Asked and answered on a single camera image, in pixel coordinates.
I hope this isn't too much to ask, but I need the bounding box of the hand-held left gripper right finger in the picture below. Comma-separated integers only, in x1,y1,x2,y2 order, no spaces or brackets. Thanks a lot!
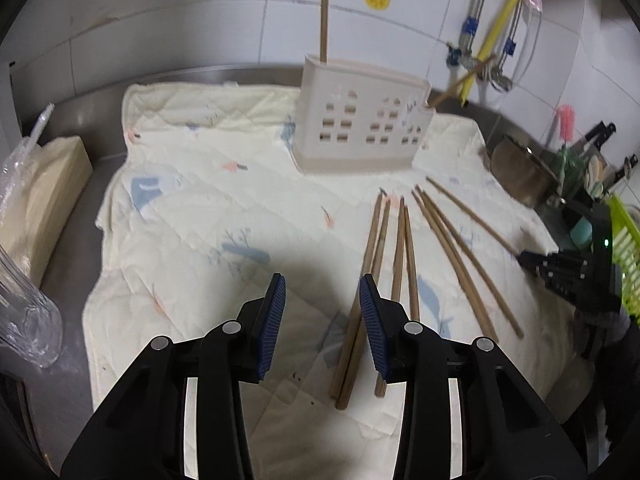
359,273,586,480

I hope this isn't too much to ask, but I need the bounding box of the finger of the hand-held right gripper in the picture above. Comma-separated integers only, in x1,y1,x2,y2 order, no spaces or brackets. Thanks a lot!
517,249,593,273
537,269,623,314

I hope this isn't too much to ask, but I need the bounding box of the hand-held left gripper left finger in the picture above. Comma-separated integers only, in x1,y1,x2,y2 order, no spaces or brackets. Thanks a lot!
60,272,288,480

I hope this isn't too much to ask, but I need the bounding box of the spread of wooden chopsticks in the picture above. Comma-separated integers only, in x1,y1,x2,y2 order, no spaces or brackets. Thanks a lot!
330,186,525,410

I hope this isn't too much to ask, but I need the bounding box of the brown bamboo chopstick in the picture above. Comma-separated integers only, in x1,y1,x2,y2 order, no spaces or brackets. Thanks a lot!
319,0,329,66
426,176,523,257
427,52,498,109

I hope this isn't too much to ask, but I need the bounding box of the cream plastic chopstick holder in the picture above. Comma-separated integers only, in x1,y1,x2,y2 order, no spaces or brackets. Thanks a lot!
291,53,434,177

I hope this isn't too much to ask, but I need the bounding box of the green plastic basket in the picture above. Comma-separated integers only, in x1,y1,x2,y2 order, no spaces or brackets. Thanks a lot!
605,194,640,328

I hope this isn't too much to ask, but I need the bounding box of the teal cup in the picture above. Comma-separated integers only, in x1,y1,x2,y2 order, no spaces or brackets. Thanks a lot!
570,220,594,249

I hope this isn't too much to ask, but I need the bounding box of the stainless steel pot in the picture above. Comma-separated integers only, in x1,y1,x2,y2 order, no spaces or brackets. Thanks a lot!
487,134,563,207

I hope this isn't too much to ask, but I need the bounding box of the pink bottle brush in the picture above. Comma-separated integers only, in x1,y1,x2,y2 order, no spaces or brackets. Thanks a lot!
552,105,576,151

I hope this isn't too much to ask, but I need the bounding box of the cream printed quilted blanket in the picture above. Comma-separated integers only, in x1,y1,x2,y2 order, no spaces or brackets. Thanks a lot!
85,82,576,431

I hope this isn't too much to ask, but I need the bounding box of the metal gas valve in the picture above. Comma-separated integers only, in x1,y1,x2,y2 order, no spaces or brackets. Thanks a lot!
446,42,513,92

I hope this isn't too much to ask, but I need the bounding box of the stack of beige paper napkins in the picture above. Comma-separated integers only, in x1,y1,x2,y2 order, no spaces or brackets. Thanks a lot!
0,135,94,286

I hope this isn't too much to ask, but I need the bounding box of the clear plastic bag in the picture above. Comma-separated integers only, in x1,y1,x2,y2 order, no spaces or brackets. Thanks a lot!
0,102,56,201

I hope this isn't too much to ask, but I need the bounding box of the braided metal hose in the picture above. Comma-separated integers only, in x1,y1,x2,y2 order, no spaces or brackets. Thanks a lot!
457,0,495,53
502,0,528,63

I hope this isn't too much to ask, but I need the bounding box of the yellow gas hose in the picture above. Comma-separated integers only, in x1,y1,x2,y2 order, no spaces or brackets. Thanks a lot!
460,0,541,106

